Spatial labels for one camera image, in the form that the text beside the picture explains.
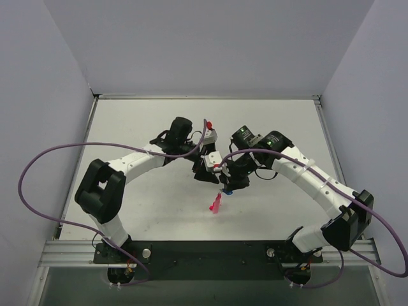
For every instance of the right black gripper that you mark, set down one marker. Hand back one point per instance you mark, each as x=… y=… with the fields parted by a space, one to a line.
x=236 y=182

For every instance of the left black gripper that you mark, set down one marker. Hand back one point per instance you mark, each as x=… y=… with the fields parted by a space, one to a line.
x=200 y=162

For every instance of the pink keychain charm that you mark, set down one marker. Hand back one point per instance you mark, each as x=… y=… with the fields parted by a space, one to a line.
x=214 y=208

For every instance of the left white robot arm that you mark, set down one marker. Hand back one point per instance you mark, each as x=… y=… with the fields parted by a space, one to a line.
x=101 y=190

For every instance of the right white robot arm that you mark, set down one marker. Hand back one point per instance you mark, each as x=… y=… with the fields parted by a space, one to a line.
x=343 y=205

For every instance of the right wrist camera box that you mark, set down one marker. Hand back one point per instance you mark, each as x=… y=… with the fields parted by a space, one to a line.
x=212 y=162

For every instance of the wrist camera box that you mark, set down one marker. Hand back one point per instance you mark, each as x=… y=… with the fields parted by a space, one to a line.
x=212 y=162
x=210 y=137

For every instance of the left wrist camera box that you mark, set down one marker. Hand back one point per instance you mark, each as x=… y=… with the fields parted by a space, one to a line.
x=210 y=137

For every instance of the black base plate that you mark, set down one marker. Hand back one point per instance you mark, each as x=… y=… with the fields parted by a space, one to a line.
x=217 y=270

